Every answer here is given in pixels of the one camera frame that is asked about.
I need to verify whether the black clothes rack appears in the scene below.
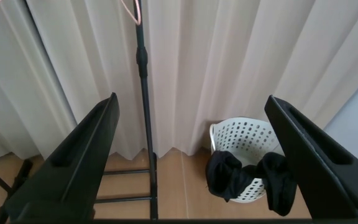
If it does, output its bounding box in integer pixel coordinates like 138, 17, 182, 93
0, 0, 160, 224

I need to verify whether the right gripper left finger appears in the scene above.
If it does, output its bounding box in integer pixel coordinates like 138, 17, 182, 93
4, 92, 120, 221

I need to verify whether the white laundry basket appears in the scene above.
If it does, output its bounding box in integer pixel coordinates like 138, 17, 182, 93
209, 116, 287, 203

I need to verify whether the white curtain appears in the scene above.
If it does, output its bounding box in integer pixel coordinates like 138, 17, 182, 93
0, 0, 358, 163

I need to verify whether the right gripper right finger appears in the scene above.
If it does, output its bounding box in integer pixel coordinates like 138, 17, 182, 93
264, 95, 358, 219

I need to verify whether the heap of clothes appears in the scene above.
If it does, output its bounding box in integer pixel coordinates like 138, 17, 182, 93
205, 151, 298, 217

